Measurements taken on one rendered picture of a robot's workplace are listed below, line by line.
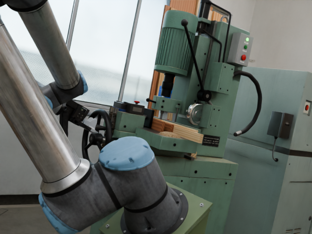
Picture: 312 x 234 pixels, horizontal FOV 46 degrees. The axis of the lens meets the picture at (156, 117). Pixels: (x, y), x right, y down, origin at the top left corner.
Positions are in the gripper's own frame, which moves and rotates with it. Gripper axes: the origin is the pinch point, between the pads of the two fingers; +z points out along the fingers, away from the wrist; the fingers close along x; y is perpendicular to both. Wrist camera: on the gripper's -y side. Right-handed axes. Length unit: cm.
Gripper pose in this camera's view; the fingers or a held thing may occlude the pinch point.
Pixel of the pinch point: (94, 132)
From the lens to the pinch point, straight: 163.7
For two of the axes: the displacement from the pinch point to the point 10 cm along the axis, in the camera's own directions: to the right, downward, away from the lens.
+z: 7.0, 4.8, 5.3
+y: 4.8, -8.7, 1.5
